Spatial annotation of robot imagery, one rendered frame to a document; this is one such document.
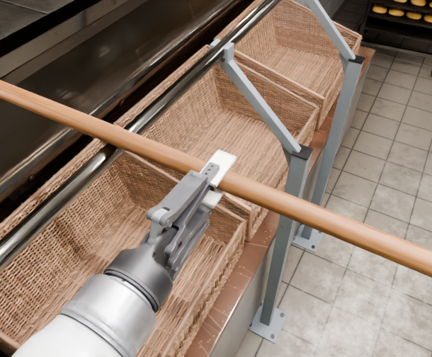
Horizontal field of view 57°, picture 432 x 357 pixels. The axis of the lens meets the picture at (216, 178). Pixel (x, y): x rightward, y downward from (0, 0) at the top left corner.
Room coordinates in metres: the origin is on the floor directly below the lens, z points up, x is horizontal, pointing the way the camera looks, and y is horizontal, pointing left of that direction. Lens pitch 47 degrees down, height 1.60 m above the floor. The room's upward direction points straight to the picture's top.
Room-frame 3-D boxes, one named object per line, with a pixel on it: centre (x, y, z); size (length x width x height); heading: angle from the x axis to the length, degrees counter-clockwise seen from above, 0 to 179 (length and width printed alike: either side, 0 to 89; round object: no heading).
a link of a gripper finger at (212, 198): (0.39, 0.00, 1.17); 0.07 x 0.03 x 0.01; 151
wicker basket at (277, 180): (1.05, -0.03, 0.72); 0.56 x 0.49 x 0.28; 150
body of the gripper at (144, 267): (0.25, 0.08, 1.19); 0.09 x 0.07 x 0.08; 151
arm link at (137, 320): (0.18, 0.11, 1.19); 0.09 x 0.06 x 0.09; 61
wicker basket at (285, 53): (1.57, -0.32, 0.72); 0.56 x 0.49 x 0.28; 152
